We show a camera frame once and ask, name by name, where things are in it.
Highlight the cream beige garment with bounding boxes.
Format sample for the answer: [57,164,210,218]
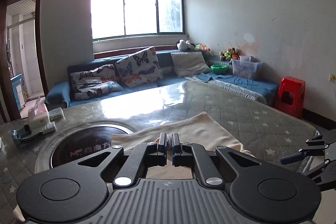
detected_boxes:
[110,111,255,180]

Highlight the grey quilted star tablecloth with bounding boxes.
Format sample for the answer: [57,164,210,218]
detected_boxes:
[1,81,316,223]

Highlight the red plastic stool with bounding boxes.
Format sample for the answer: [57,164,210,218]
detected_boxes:
[275,77,306,118]

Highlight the round black induction cooktop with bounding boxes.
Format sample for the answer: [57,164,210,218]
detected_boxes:
[50,124,133,168]

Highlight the blue cloth on sofa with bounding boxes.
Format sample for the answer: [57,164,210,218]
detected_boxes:
[195,72,278,95]

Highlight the right butterfly pillow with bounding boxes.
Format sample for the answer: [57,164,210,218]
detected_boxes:
[116,47,164,88]

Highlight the butterfly pillow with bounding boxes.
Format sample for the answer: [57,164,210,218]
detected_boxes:
[116,47,164,88]
[70,64,123,101]

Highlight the plain beige pillow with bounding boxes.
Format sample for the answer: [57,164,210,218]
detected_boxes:
[171,52,210,77]

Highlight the green plastic bowl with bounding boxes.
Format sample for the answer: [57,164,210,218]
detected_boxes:
[210,64,229,75]

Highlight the left butterfly pillow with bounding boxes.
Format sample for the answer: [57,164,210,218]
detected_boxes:
[70,64,123,101]

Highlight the small green card box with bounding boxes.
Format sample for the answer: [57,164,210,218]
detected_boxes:
[49,107,65,122]

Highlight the clear plastic storage box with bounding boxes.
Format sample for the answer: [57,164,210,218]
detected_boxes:
[232,59,264,80]

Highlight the blue corner sofa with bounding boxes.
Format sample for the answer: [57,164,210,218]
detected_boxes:
[44,49,279,109]

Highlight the colourful plush toy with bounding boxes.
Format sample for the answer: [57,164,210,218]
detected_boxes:
[195,44,211,56]

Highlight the panda plush toy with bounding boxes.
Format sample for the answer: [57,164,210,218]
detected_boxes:
[177,39,196,51]

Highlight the brown plush toys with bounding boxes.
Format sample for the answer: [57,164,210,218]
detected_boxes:
[219,48,239,61]

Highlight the pink white tissue box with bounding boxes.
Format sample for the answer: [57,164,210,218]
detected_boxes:
[28,97,56,135]

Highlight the teal black wristband device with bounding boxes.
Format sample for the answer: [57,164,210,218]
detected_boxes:
[11,124,43,146]

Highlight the blue white small cabinet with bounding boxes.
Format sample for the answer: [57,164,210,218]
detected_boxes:
[10,74,26,110]

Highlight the window with green frame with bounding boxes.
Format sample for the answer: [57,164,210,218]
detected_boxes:
[91,0,185,41]

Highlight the dark wooden door frame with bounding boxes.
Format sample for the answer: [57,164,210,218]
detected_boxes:
[1,0,49,122]

